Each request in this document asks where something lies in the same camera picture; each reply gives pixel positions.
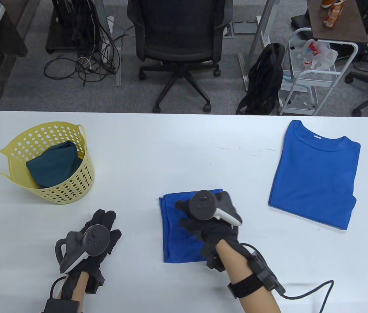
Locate person's left hand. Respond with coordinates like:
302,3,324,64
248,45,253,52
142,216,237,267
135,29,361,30
61,210,122,294

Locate person's right hand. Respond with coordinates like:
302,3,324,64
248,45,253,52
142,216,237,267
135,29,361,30
175,200,240,258

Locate blue cloth clothes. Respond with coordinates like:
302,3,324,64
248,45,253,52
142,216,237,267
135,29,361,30
159,188,240,264

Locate yellow perforated laundry basket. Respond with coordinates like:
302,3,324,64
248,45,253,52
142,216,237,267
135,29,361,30
0,121,95,205

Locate dark green cloth clothes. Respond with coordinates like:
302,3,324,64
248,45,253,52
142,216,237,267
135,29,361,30
26,141,83,189

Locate blue t-shirt clothes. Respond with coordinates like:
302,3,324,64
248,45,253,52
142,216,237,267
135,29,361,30
268,120,361,231

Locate person's right forearm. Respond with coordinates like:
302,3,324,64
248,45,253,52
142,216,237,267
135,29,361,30
215,240,282,313

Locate black forearm sensor box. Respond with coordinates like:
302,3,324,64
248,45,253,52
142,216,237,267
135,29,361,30
43,298,80,313
227,251,286,299

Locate grey tracking controller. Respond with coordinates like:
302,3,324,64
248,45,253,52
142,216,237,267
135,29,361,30
55,224,110,274
189,190,243,227

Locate grey metal desk leg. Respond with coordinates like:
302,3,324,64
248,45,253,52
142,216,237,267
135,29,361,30
238,0,276,90
101,0,122,87

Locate black backpack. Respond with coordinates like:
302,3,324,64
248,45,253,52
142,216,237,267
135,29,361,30
236,42,285,115

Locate white utility cart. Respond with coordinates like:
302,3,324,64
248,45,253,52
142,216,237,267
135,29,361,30
278,28,359,116

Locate black computer cabinet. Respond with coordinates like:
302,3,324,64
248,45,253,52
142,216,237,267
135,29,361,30
46,0,103,54

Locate black mesh office chair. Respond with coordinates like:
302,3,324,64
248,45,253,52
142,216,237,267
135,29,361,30
126,0,234,113

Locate grey floor socket box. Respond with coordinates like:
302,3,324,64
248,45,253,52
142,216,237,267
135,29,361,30
233,21,258,35

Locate white plastic bag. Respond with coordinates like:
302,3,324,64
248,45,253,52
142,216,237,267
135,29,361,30
296,38,338,70

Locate black flat stand base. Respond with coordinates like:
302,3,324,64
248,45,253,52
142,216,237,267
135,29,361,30
291,15,312,29

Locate brown side table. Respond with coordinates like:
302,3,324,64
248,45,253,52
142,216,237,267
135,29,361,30
307,0,368,43

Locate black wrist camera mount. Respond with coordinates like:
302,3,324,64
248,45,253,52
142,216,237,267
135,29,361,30
86,271,106,294
206,251,227,271

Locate black cable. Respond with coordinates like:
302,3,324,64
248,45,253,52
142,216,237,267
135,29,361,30
50,276,69,299
241,243,335,313

